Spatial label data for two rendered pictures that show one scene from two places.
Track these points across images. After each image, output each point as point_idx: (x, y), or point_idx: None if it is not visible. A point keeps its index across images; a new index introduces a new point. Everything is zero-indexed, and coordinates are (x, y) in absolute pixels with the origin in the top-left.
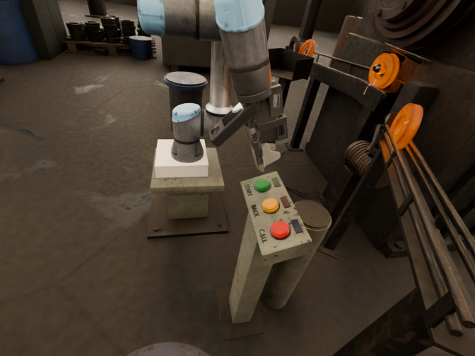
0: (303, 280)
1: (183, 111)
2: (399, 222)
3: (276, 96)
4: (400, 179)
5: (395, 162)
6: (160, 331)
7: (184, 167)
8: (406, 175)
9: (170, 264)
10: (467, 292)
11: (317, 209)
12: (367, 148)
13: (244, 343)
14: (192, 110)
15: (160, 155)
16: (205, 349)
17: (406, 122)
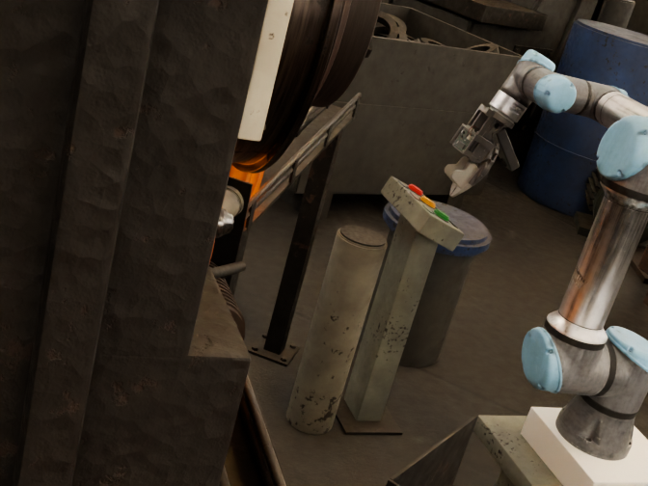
0: None
1: (628, 330)
2: (329, 144)
3: (479, 113)
4: (315, 146)
5: (301, 159)
6: (454, 407)
7: None
8: (319, 135)
9: (490, 469)
10: (318, 116)
11: (355, 236)
12: (242, 266)
13: (346, 387)
14: (615, 328)
15: (634, 433)
16: (393, 390)
17: None
